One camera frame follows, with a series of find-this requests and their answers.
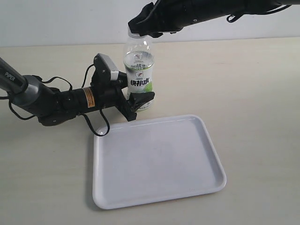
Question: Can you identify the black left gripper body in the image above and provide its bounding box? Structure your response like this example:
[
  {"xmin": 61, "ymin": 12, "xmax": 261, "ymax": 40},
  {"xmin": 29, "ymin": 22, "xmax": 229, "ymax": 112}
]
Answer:
[{"xmin": 90, "ymin": 79, "xmax": 137, "ymax": 121}]

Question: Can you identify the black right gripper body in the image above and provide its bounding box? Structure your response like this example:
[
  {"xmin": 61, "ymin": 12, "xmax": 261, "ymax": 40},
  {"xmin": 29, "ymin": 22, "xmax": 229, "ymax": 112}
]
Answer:
[{"xmin": 150, "ymin": 0, "xmax": 195, "ymax": 33}]

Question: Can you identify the clear plastic drink bottle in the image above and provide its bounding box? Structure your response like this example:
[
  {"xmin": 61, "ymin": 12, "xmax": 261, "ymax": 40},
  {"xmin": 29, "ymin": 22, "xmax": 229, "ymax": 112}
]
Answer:
[{"xmin": 123, "ymin": 30, "xmax": 154, "ymax": 98}]

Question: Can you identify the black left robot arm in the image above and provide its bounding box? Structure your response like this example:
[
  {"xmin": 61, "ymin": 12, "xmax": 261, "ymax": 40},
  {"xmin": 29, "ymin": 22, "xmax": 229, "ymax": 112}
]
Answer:
[{"xmin": 0, "ymin": 53, "xmax": 155, "ymax": 127}]

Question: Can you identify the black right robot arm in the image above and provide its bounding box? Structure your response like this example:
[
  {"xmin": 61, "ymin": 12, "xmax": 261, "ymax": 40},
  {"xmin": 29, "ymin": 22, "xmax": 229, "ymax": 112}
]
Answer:
[{"xmin": 128, "ymin": 0, "xmax": 300, "ymax": 38}]

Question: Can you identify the white plastic tray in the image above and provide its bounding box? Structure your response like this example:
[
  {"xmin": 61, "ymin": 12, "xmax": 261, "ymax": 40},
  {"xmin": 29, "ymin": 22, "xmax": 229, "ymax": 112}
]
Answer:
[{"xmin": 92, "ymin": 114, "xmax": 227, "ymax": 210}]

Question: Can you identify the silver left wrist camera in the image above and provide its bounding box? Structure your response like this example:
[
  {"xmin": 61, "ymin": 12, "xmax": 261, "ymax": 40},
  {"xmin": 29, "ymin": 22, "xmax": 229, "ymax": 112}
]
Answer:
[{"xmin": 92, "ymin": 53, "xmax": 119, "ymax": 84}]

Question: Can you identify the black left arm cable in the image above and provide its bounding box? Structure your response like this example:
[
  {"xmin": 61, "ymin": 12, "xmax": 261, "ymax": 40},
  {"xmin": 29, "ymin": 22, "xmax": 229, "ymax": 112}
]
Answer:
[{"xmin": 0, "ymin": 65, "xmax": 110, "ymax": 136}]

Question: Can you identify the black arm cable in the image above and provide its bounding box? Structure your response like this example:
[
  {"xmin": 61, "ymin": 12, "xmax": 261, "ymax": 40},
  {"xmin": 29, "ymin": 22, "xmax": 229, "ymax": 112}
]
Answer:
[
  {"xmin": 226, "ymin": 4, "xmax": 291, "ymax": 23},
  {"xmin": 0, "ymin": 65, "xmax": 110, "ymax": 136}
]

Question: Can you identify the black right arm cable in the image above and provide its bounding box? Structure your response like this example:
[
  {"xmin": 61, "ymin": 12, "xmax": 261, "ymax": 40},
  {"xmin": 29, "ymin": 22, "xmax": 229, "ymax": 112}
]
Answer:
[{"xmin": 226, "ymin": 4, "xmax": 291, "ymax": 23}]

